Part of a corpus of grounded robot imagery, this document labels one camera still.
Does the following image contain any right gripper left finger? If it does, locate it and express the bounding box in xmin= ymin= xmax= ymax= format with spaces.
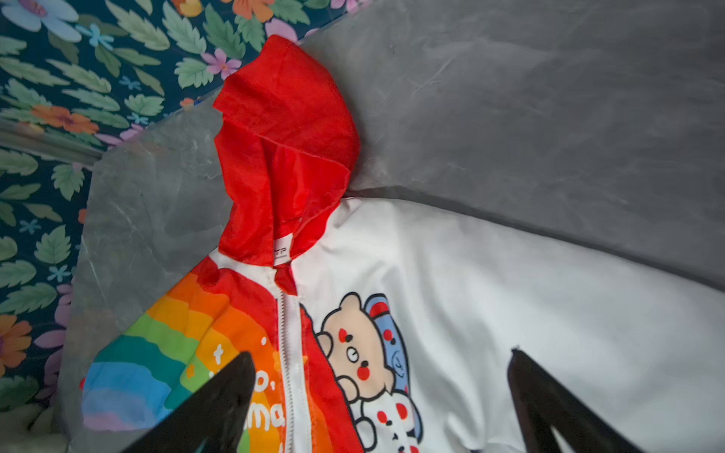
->
xmin=124 ymin=352 xmax=256 ymax=453

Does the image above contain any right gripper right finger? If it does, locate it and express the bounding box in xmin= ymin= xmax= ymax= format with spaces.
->
xmin=507 ymin=348 xmax=640 ymax=452

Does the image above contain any rainbow white red-hooded kids jacket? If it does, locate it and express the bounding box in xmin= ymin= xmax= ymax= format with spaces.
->
xmin=81 ymin=36 xmax=724 ymax=452

